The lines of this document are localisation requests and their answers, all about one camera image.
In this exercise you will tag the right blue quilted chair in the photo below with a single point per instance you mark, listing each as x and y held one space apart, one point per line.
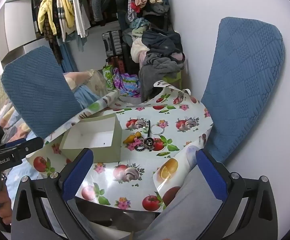
247 62

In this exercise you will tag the beige floral cushion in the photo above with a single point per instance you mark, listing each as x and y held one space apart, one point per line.
97 83

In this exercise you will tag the blue quilted chair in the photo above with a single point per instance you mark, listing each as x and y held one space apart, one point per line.
38 90
247 62

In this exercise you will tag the light blue folded cloth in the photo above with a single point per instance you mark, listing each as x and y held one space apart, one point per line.
85 96

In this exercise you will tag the white hanging shirt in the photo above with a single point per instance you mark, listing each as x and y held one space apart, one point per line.
81 19

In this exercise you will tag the person's left hand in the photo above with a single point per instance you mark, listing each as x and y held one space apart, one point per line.
5 204

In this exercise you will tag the orange gourd pendant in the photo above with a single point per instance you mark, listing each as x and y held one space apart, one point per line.
130 139

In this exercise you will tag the pink beige pillow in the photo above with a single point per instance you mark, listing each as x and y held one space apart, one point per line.
76 79

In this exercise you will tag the striped hanging sweater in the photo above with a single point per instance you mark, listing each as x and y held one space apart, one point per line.
62 20

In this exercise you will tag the white cabinet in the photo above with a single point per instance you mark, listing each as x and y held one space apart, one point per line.
18 31

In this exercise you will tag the green snack bag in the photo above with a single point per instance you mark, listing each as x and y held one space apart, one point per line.
108 76

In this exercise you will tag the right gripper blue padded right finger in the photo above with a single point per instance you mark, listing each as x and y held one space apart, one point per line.
227 187

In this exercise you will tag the fruit print vinyl tablecloth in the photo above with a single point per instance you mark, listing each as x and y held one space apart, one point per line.
139 180

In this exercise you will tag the left blue quilted chair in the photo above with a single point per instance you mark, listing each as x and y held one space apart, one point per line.
38 90

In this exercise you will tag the pink flower hair clip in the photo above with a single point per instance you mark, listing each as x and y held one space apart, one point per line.
135 144

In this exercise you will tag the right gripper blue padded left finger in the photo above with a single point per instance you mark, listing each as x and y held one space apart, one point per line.
61 192

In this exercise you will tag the green stool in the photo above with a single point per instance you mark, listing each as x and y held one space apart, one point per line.
176 82

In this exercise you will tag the purple floral cloth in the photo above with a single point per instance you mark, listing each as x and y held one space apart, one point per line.
129 85

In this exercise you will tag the pile of dark clothes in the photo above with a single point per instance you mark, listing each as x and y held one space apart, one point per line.
160 54

